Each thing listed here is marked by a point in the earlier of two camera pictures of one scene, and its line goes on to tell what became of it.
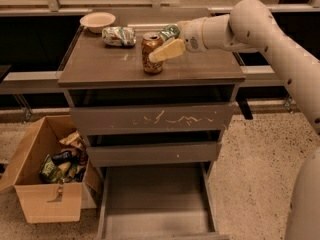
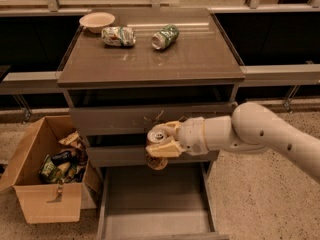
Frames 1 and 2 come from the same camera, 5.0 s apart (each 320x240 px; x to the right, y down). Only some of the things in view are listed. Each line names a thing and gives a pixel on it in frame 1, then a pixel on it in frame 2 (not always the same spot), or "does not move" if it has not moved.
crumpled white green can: (119, 36) does not move
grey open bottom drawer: (158, 202) does not move
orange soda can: (151, 41) -> (158, 134)
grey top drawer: (153, 119) does not move
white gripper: (191, 36) -> (191, 135)
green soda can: (169, 32) does not move
